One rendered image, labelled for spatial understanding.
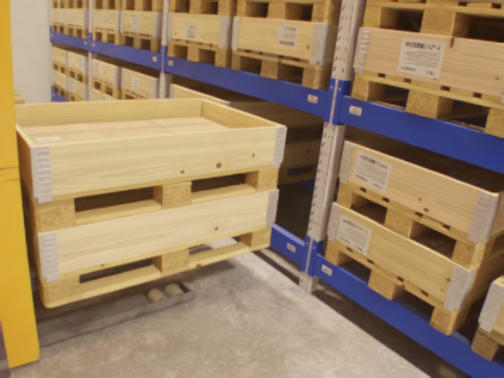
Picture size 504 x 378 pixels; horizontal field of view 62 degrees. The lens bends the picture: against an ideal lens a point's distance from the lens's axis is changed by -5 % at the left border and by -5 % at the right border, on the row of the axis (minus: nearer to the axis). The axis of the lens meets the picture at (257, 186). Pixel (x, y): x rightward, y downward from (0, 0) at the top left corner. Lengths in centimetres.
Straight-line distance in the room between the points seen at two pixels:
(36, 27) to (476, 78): 673
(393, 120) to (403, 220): 46
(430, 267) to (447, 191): 36
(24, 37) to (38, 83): 74
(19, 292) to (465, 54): 200
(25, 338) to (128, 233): 62
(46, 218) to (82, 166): 24
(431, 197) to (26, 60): 666
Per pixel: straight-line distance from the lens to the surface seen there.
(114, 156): 178
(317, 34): 238
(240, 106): 308
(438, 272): 206
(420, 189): 203
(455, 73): 193
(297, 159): 359
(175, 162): 190
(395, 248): 216
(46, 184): 173
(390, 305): 229
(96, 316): 230
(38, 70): 772
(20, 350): 212
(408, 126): 204
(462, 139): 192
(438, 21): 199
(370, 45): 217
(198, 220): 208
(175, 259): 210
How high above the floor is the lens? 145
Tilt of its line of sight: 20 degrees down
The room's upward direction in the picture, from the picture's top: 6 degrees clockwise
